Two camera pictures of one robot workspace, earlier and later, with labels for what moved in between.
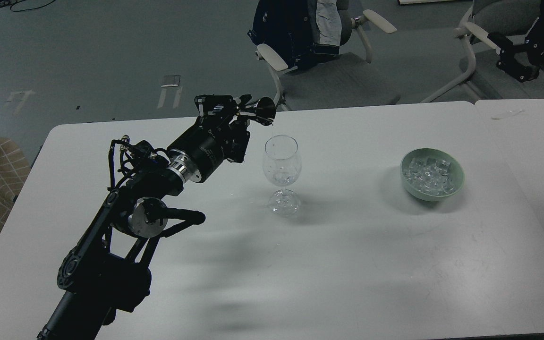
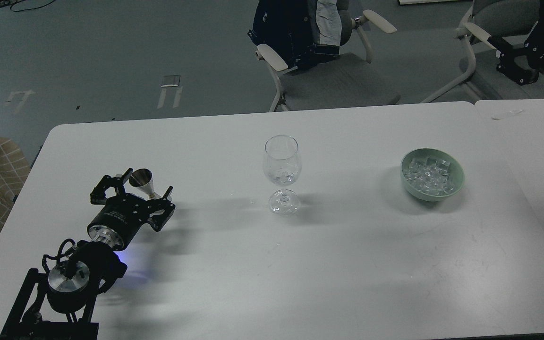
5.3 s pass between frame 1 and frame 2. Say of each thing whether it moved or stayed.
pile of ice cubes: stayed
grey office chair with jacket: stayed
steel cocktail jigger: moved
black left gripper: moved
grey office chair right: stayed
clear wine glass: stayed
